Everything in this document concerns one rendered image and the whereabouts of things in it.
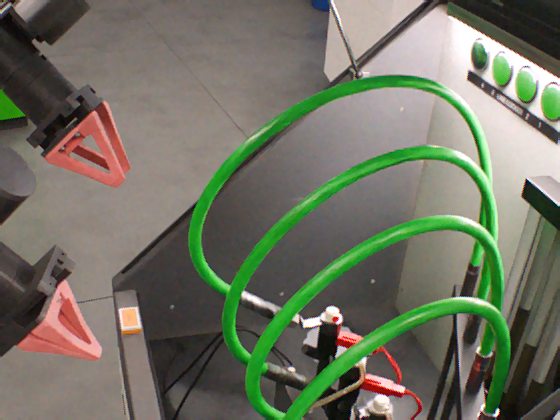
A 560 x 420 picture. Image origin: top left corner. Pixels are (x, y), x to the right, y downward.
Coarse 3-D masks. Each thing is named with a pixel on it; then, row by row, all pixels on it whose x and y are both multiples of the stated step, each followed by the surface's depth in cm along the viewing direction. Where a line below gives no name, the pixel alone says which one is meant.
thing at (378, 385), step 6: (366, 378) 80; (372, 378) 80; (378, 378) 80; (384, 378) 80; (366, 384) 80; (372, 384) 79; (378, 384) 79; (384, 384) 79; (390, 384) 79; (372, 390) 80; (378, 390) 79; (384, 390) 79; (390, 390) 79; (396, 390) 79; (402, 390) 79; (396, 396) 79; (402, 396) 79
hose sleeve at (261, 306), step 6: (246, 294) 79; (240, 300) 79; (246, 300) 79; (252, 300) 80; (258, 300) 80; (264, 300) 81; (246, 306) 80; (252, 306) 80; (258, 306) 80; (264, 306) 81; (270, 306) 81; (276, 306) 82; (258, 312) 81; (264, 312) 81; (270, 312) 81; (276, 312) 82; (270, 318) 82
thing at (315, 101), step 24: (312, 96) 69; (336, 96) 69; (456, 96) 73; (288, 120) 69; (480, 144) 78; (216, 192) 71; (192, 216) 72; (480, 216) 84; (192, 240) 73; (480, 264) 88; (216, 288) 77
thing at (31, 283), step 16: (0, 240) 58; (0, 256) 56; (16, 256) 57; (48, 256) 59; (64, 256) 59; (0, 272) 55; (16, 272) 56; (32, 272) 58; (48, 272) 56; (0, 288) 55; (16, 288) 56; (32, 288) 55; (48, 288) 55; (0, 304) 56; (16, 304) 56; (32, 304) 56; (0, 320) 56
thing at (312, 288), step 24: (432, 216) 61; (456, 216) 62; (384, 240) 60; (480, 240) 63; (336, 264) 60; (312, 288) 60; (288, 312) 61; (264, 336) 62; (264, 360) 63; (480, 360) 73; (480, 384) 75; (264, 408) 67
